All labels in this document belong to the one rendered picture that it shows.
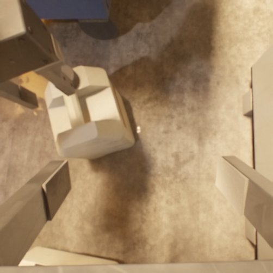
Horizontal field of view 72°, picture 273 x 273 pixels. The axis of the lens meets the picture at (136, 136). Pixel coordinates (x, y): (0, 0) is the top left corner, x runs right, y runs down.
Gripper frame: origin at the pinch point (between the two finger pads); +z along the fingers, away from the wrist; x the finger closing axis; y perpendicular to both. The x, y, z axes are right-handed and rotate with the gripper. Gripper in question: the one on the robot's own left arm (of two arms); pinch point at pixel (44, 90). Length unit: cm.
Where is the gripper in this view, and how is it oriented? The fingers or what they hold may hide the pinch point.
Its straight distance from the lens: 34.2
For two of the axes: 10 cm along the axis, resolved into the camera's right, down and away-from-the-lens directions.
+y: -3.0, -9.4, 1.8
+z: 1.4, 1.5, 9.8
